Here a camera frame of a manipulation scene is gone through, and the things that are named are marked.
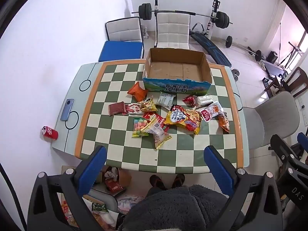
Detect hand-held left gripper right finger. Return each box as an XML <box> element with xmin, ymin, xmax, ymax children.
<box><xmin>204</xmin><ymin>146</ymin><xmax>283</xmax><ymax>231</ymax></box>

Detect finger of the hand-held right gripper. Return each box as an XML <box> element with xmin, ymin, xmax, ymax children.
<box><xmin>297</xmin><ymin>132</ymin><xmax>308</xmax><ymax>154</ymax></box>
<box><xmin>270</xmin><ymin>134</ymin><xmax>308</xmax><ymax>171</ymax></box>

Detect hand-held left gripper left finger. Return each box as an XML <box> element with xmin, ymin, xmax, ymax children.
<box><xmin>28</xmin><ymin>146</ymin><xmax>107</xmax><ymax>231</ymax></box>

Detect orange panda snack packet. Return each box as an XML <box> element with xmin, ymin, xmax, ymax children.
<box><xmin>218</xmin><ymin>112</ymin><xmax>230</xmax><ymax>133</ymax></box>

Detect white packet orange strips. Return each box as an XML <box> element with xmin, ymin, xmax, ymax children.
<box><xmin>200</xmin><ymin>101</ymin><xmax>224</xmax><ymax>123</ymax></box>

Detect large yellow noodle packet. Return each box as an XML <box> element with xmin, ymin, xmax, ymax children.
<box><xmin>163</xmin><ymin>105</ymin><xmax>203</xmax><ymax>135</ymax></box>

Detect colourful candy packet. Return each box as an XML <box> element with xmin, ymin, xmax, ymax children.
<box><xmin>131</xmin><ymin>117</ymin><xmax>153</xmax><ymax>139</ymax></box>

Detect dark red snack packet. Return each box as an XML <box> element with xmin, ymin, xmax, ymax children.
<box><xmin>108</xmin><ymin>102</ymin><xmax>126</xmax><ymax>116</ymax></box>

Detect yellow white snack packet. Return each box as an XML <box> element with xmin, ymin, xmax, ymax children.
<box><xmin>141</xmin><ymin>118</ymin><xmax>172</xmax><ymax>150</ymax></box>

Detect small red snack packet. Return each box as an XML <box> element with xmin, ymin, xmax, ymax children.
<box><xmin>182</xmin><ymin>95</ymin><xmax>198</xmax><ymax>108</ymax></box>

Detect long red snack packet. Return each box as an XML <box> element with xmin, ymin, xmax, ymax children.
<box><xmin>142</xmin><ymin>112</ymin><xmax>170</xmax><ymax>133</ymax></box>

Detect yellow cartoon snack packet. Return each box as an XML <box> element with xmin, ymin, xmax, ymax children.
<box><xmin>138</xmin><ymin>96</ymin><xmax>158</xmax><ymax>112</ymax></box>

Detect orange chip packet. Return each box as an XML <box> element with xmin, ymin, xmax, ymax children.
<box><xmin>127</xmin><ymin>82</ymin><xmax>149</xmax><ymax>102</ymax></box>

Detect printed cardboard box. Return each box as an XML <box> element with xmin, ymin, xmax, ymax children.
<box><xmin>142</xmin><ymin>48</ymin><xmax>213</xmax><ymax>96</ymax></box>

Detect open cardboard box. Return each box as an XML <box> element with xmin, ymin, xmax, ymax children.
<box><xmin>97</xmin><ymin>166</ymin><xmax>132</xmax><ymax>196</ymax></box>

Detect grey chair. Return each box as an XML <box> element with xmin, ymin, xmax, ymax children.
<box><xmin>243</xmin><ymin>91</ymin><xmax>301</xmax><ymax>150</ymax></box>

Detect box of clutter on floor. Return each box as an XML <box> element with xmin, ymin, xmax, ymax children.
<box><xmin>58</xmin><ymin>190</ymin><xmax>118</xmax><ymax>231</ymax></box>

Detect person's right foot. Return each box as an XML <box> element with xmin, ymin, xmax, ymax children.
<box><xmin>172</xmin><ymin>173</ymin><xmax>186</xmax><ymax>188</ymax></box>

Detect person's foot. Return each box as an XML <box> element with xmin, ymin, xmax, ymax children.
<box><xmin>150</xmin><ymin>174</ymin><xmax>166</xmax><ymax>190</ymax></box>
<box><xmin>172</xmin><ymin>173</ymin><xmax>186</xmax><ymax>188</ymax></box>

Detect red soda can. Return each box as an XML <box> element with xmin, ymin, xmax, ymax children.
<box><xmin>42</xmin><ymin>126</ymin><xmax>59</xmax><ymax>141</ymax></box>

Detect dark wooden chair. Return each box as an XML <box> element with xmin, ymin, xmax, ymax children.
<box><xmin>265</xmin><ymin>67</ymin><xmax>308</xmax><ymax>94</ymax></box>

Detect person's left foot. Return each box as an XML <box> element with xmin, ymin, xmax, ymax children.
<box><xmin>150</xmin><ymin>174</ymin><xmax>166</xmax><ymax>190</ymax></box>

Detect blue smartphone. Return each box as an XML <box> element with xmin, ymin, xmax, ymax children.
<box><xmin>60</xmin><ymin>99</ymin><xmax>74</xmax><ymax>121</ymax></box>

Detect metal exercise stand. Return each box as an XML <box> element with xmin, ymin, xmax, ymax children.
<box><xmin>278</xmin><ymin>42</ymin><xmax>304</xmax><ymax>65</ymax></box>

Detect small barbell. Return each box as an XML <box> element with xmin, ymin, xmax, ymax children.
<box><xmin>226</xmin><ymin>36</ymin><xmax>263</xmax><ymax>62</ymax></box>

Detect blue black sit-up bench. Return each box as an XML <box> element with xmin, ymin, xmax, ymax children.
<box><xmin>190</xmin><ymin>23</ymin><xmax>233</xmax><ymax>68</ymax></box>

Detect flat blue box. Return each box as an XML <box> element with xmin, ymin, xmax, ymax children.
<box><xmin>98</xmin><ymin>41</ymin><xmax>144</xmax><ymax>62</ymax></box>

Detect white chair black trim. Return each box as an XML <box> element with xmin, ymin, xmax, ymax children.
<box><xmin>105</xmin><ymin>17</ymin><xmax>145</xmax><ymax>43</ymax></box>

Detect white padded chair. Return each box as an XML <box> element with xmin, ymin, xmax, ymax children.
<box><xmin>154</xmin><ymin>12</ymin><xmax>192</xmax><ymax>50</ymax></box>

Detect white barbell rack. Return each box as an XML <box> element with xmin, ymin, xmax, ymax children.
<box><xmin>153</xmin><ymin>0</ymin><xmax>220</xmax><ymax>40</ymax></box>

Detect black barbell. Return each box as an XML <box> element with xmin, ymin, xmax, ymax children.
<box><xmin>131</xmin><ymin>3</ymin><xmax>233</xmax><ymax>28</ymax></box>

